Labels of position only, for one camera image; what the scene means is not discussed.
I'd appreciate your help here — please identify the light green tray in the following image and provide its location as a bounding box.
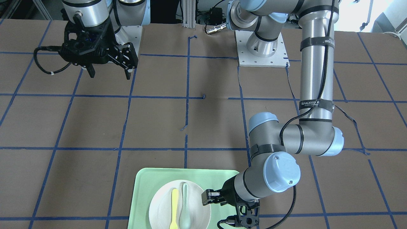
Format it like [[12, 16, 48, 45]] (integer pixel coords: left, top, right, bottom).
[[128, 168, 238, 229]]

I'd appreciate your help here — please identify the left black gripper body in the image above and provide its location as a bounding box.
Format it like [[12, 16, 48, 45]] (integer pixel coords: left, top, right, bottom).
[[222, 177, 260, 229]]

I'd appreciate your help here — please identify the grey-green plastic spoon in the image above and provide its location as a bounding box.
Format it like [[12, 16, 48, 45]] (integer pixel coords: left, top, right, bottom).
[[179, 182, 191, 229]]

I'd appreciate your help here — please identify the aluminium frame post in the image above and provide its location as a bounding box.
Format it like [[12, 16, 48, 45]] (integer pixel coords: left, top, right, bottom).
[[181, 0, 197, 30]]

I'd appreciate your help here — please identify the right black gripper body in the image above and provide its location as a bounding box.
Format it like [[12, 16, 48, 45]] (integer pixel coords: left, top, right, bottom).
[[58, 12, 118, 69]]

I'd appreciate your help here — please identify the silver cable connector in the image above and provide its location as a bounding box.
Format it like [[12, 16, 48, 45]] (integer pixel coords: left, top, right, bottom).
[[205, 23, 227, 35]]

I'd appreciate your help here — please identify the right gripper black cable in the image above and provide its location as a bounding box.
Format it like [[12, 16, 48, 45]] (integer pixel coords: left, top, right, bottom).
[[33, 45, 72, 75]]

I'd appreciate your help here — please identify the yellow plastic fork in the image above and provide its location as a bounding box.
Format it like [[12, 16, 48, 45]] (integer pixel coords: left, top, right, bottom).
[[169, 188, 179, 229]]

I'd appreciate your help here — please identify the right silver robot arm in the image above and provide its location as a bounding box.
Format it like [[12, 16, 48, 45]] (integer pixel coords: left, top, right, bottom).
[[58, 0, 151, 80]]

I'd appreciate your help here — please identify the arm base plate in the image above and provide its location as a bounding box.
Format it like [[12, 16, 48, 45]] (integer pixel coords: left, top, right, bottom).
[[102, 26, 143, 64], [235, 31, 290, 68]]

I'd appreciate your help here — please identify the white round plate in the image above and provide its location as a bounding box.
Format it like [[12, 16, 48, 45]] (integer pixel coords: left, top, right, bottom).
[[148, 180, 211, 229]]

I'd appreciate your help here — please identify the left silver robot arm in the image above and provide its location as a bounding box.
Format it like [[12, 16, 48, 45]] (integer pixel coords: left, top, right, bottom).
[[202, 0, 344, 229]]

